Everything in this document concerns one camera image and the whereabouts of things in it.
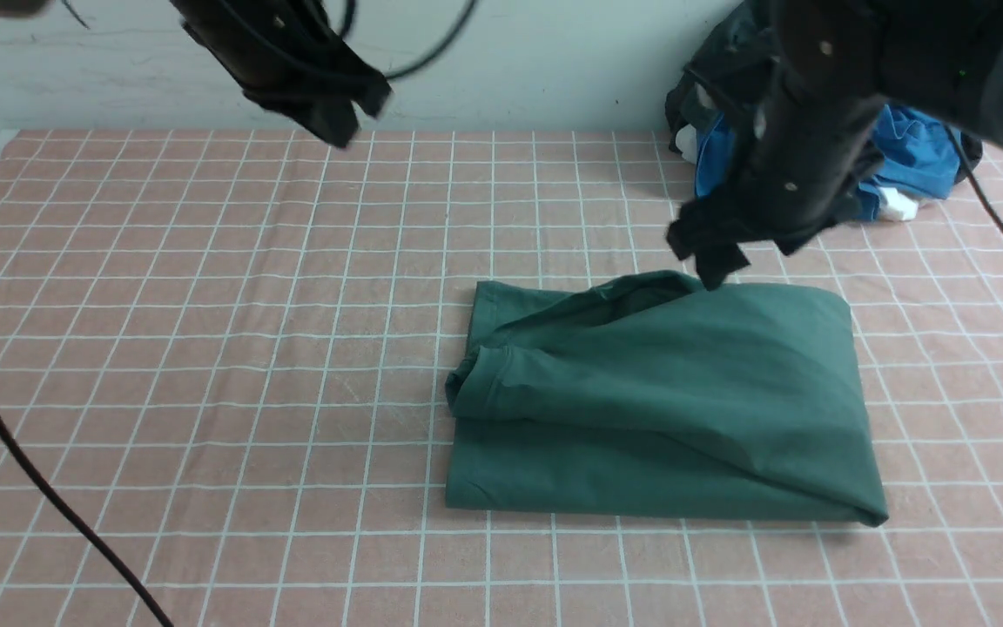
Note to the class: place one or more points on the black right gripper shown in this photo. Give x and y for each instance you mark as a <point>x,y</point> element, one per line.
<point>802,144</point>

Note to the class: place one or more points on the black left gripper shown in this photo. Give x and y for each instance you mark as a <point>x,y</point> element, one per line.
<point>287,59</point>

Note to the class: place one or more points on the green long-sleeved shirt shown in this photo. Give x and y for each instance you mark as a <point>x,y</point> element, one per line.
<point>651,396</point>

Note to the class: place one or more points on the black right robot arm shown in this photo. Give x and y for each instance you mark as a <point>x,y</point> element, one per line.
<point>942,58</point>

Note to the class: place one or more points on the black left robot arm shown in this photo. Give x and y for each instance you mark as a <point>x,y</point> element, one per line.
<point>453,65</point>

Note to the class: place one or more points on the dark grey garment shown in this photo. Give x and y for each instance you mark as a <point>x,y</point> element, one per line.
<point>731,69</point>

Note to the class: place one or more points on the blue garment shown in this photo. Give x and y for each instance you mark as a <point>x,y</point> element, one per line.
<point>919,157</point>

